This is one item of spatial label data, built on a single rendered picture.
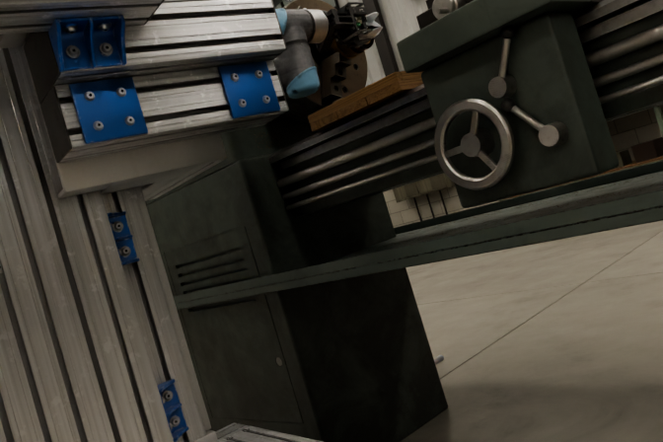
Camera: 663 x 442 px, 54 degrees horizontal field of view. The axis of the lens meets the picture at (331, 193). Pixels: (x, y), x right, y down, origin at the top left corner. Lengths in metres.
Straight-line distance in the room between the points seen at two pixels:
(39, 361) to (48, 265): 0.14
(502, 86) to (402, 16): 8.89
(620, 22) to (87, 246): 0.91
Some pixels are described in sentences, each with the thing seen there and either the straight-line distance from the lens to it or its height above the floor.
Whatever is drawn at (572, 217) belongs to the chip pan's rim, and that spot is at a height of 0.55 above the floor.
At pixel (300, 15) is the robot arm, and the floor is 1.10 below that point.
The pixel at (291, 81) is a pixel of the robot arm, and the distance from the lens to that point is 1.40.
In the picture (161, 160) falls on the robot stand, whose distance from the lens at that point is 1.07.
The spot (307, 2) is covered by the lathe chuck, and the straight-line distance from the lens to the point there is 1.80.
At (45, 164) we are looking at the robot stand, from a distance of 1.08.
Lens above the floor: 0.66
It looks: 2 degrees up
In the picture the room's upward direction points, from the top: 17 degrees counter-clockwise
